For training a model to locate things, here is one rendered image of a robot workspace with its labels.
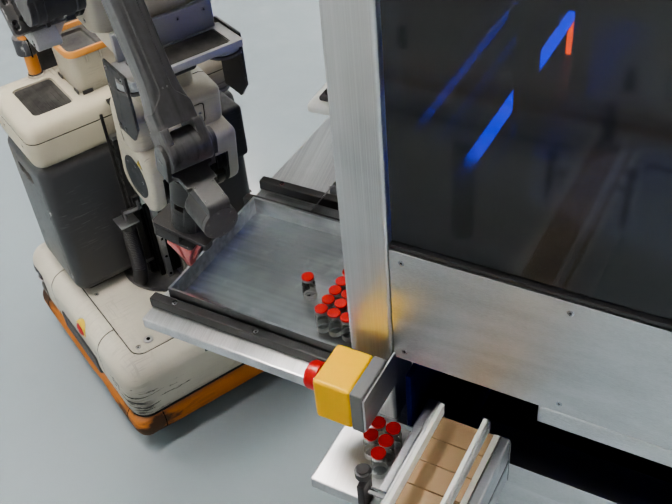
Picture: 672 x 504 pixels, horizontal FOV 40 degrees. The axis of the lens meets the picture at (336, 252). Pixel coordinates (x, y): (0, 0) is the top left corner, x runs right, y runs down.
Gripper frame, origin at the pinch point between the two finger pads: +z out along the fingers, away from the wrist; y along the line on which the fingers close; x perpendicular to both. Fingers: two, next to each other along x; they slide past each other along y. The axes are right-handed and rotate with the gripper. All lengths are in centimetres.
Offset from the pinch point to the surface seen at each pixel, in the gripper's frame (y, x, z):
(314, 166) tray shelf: 3.8, 36.0, 4.7
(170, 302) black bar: 1.0, -7.6, 2.6
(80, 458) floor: -39, 3, 102
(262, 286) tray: 11.8, 3.1, 2.5
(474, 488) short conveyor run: 57, -22, -11
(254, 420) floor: -5, 32, 96
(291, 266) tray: 13.8, 9.3, 2.2
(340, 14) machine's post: 28, -12, -64
